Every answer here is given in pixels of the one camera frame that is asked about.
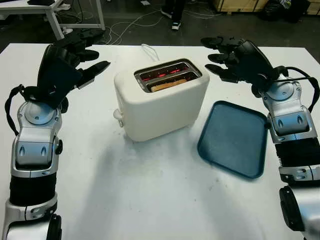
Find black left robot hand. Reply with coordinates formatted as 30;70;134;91
37;28;112;90

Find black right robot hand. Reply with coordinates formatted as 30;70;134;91
200;35;279;88

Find toast slice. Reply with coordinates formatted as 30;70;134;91
149;78;189;93

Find white two-slot toaster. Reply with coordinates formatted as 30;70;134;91
113;57;211;143

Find black garbage bags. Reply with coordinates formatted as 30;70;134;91
259;0;312;25

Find dark blue plastic tray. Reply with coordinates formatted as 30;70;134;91
196;100;270;180

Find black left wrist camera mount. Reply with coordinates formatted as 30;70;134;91
36;57;84;107

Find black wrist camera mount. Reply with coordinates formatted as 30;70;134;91
36;57;84;107
250;80;271;100

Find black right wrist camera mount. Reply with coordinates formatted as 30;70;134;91
250;80;271;100

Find white metal frame desk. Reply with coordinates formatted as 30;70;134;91
0;0;106;41

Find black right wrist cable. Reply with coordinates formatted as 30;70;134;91
274;66;320;114

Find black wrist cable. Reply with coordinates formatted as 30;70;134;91
274;66;320;114
4;84;26;137

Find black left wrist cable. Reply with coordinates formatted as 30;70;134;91
4;84;26;137

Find white floor cable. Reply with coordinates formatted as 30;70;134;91
106;4;176;46

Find white toaster power cord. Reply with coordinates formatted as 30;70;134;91
140;43;161;62

